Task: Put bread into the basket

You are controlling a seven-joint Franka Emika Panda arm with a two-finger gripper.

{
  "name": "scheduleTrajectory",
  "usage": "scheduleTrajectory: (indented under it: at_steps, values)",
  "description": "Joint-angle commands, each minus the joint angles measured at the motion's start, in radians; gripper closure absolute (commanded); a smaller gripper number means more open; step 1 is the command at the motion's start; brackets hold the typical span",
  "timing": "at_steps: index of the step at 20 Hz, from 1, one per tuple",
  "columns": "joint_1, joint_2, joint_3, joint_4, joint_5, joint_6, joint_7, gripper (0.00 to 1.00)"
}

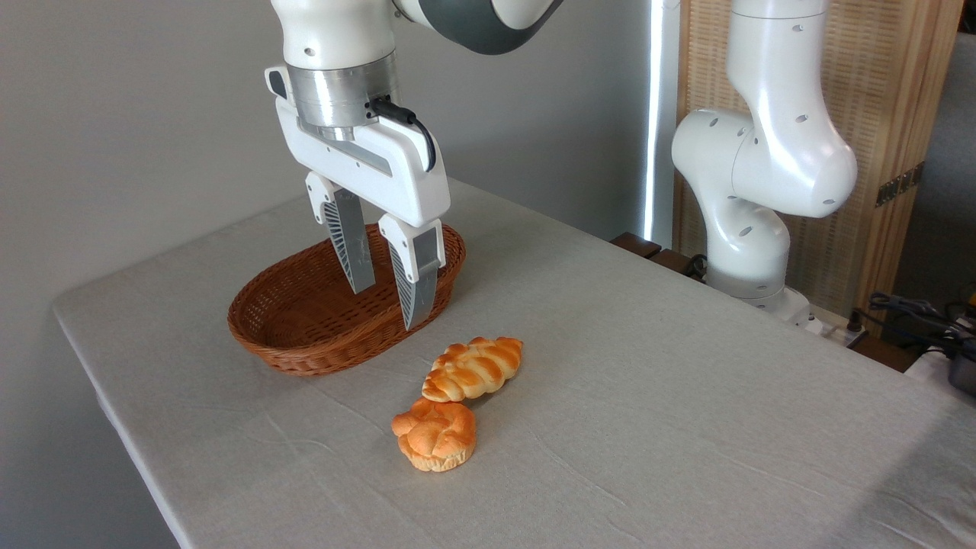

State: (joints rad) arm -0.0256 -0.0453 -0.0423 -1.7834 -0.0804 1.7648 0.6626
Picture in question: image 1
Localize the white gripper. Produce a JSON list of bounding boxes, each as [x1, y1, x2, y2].
[[265, 64, 451, 332]]

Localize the dark brown wooden furniture edge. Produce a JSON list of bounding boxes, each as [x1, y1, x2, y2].
[[610, 232, 706, 281]]

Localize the wooden bamboo folding screen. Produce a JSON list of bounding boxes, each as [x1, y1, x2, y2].
[[675, 0, 965, 336]]

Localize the long braided bread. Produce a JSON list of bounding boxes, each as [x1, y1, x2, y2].
[[421, 336, 525, 403]]

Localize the black cable bundle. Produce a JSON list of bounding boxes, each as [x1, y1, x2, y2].
[[868, 292, 976, 359]]

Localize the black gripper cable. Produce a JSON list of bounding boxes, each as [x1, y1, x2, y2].
[[367, 96, 438, 172]]

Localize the brass screen hinge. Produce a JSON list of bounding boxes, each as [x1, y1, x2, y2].
[[875, 161, 926, 207]]

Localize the white power strip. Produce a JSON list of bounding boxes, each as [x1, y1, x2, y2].
[[804, 305, 870, 348]]

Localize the white vertical frame strip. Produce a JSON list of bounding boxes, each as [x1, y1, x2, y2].
[[643, 0, 681, 249]]

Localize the brown oval wicker basket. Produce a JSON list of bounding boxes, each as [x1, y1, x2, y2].
[[227, 223, 467, 377]]

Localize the round knotted bread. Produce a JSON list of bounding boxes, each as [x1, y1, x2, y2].
[[392, 396, 477, 473]]

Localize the grey tablecloth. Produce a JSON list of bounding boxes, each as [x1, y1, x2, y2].
[[52, 174, 976, 549]]

